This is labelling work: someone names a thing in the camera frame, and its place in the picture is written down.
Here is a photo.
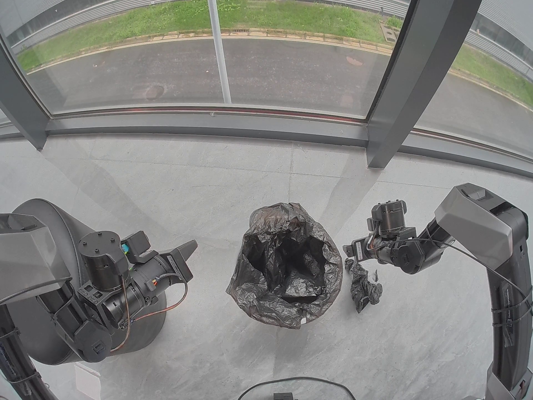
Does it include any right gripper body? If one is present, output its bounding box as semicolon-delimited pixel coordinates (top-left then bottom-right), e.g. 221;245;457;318
342;239;381;261

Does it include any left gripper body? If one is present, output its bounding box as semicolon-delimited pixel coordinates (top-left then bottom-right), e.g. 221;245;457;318
131;250;193;303

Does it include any black plastic bag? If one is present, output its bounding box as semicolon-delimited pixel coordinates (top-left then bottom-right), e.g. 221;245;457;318
226;202;344;329

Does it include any crumpled black plastic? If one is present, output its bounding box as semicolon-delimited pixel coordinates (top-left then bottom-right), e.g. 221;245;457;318
343;259;383;313

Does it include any window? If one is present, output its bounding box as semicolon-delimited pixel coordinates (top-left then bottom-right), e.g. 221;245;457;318
0;0;533;172

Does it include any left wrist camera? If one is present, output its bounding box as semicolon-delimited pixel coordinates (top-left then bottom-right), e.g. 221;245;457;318
121;231;152;263

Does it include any black cable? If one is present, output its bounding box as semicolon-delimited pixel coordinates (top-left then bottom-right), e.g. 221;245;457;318
383;238;533;303
242;375;355;400
0;277;72;305

